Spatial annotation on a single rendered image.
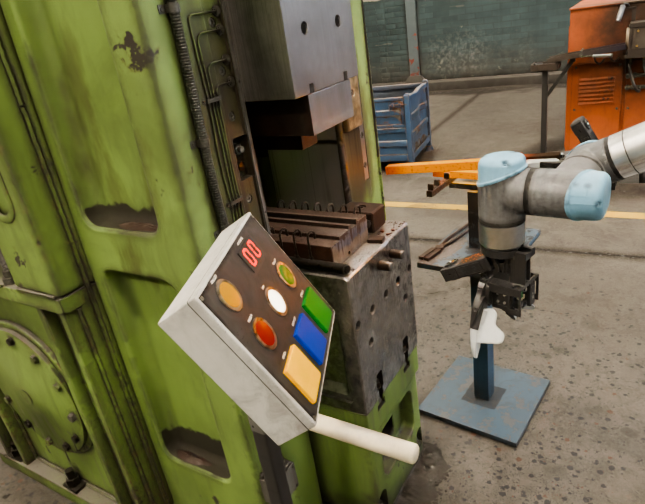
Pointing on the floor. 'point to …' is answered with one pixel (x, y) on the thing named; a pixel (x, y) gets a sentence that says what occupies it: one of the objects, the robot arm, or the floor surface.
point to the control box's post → (271, 466)
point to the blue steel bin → (402, 121)
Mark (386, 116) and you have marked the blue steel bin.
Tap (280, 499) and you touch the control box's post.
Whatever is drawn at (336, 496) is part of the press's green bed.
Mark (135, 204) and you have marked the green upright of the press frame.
